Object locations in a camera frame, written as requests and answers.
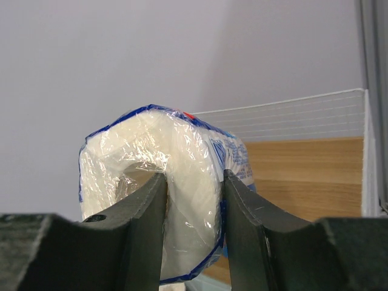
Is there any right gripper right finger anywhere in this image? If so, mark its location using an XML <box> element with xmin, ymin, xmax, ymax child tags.
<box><xmin>223</xmin><ymin>170</ymin><xmax>387</xmax><ymax>290</ymax></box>

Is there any blue roll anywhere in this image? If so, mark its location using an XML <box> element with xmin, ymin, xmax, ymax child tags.
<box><xmin>78</xmin><ymin>104</ymin><xmax>255</xmax><ymax>285</ymax></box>

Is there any white wire wooden shelf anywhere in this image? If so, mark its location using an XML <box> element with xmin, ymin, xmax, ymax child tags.
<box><xmin>190</xmin><ymin>89</ymin><xmax>387</xmax><ymax>290</ymax></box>

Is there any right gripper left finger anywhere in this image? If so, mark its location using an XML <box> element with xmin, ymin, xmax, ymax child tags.
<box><xmin>1</xmin><ymin>174</ymin><xmax>167</xmax><ymax>290</ymax></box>

